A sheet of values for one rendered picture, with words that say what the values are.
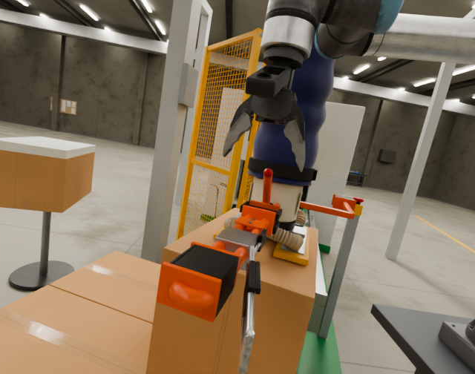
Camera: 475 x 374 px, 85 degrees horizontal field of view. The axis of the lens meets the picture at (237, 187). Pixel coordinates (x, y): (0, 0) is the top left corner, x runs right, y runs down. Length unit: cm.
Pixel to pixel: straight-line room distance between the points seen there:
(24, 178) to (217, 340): 157
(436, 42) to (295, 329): 70
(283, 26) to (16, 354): 108
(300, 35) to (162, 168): 187
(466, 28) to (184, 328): 95
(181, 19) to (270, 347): 219
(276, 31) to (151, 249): 217
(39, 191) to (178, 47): 140
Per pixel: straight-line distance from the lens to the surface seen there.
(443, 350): 112
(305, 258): 78
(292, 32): 50
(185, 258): 34
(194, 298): 30
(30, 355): 108
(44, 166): 195
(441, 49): 76
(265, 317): 70
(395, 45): 72
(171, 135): 220
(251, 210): 63
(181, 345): 84
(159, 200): 229
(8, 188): 205
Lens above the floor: 125
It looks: 10 degrees down
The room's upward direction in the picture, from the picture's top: 10 degrees clockwise
